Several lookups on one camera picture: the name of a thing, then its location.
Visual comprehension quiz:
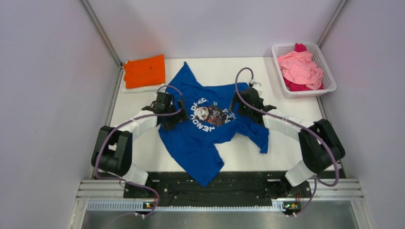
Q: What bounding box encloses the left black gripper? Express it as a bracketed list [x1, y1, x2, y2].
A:
[161, 99, 190, 131]

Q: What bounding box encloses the blue printed t-shirt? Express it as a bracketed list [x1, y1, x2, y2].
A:
[159, 62, 269, 187]

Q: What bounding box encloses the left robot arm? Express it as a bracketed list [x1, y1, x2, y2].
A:
[91, 92, 189, 197]

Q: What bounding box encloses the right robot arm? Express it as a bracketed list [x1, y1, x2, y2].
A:
[230, 87, 345, 197]

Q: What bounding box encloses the folded orange t-shirt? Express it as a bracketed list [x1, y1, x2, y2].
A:
[123, 54, 166, 89]

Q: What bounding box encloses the folded white t-shirt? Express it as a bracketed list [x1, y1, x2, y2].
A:
[121, 85, 160, 94]

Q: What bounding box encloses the magenta t-shirt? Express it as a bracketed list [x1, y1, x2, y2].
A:
[283, 43, 324, 92]

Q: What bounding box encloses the white plastic basket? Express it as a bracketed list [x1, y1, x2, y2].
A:
[271, 42, 337, 99]

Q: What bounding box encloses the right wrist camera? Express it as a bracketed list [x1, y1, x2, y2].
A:
[248, 79, 262, 88]

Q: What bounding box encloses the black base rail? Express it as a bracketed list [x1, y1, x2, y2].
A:
[123, 171, 312, 207]

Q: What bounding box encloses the white cable duct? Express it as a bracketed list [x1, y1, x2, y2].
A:
[86, 200, 298, 212]

